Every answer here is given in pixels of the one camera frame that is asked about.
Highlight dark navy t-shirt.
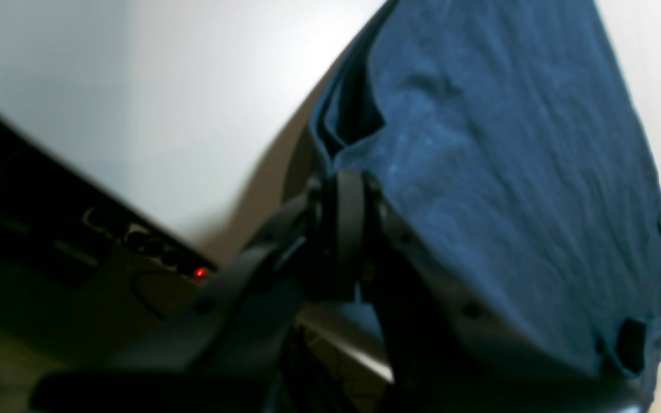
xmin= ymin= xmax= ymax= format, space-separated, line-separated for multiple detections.
xmin=309 ymin=1 xmax=661 ymax=398

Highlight black power strip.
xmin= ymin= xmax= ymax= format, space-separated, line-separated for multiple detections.
xmin=82 ymin=206 xmax=217 ymax=285

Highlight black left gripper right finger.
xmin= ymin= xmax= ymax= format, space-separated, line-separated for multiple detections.
xmin=359 ymin=175 xmax=646 ymax=412

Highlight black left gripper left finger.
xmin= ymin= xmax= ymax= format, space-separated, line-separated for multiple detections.
xmin=29 ymin=172 xmax=366 ymax=412

